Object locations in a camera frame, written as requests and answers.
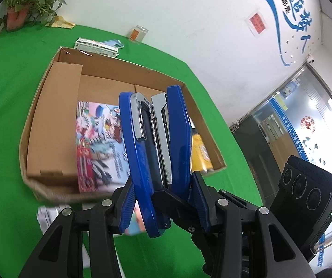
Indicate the white phone stand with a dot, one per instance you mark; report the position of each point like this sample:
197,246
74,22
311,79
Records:
52,217

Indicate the white flat box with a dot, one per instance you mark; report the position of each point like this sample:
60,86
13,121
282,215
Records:
90,46

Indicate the white hair dryer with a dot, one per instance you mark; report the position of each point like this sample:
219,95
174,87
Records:
86,252

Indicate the cardboard box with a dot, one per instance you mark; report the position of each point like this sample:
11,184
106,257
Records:
58,121

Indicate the potted green plant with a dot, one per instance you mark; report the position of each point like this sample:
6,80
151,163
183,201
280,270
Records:
29,0

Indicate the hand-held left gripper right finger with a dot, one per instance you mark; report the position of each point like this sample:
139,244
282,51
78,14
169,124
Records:
202,205

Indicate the blue wall lettering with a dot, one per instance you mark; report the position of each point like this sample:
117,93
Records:
273,5

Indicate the red wall notice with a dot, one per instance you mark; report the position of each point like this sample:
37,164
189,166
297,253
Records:
256,24

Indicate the pastel puzzle cube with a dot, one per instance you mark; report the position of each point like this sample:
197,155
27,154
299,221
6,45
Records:
138,223

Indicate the white security camera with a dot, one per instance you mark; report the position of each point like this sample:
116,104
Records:
309,58

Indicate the glass door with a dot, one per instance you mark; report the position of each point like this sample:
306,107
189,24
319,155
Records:
299,115

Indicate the yellow cloth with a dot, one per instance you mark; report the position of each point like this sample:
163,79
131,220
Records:
63,23

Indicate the glass jar with orange label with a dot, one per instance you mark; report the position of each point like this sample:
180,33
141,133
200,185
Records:
138,34

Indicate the colourful cartoon picture book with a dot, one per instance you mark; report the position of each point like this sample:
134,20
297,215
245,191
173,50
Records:
99,144

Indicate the light blue phone case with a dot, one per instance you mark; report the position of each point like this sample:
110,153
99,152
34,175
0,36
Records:
115,45

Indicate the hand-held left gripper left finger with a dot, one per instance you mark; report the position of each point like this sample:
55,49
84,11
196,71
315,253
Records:
128,205

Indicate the blue stapler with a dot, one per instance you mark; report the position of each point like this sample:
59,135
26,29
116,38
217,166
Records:
180,127

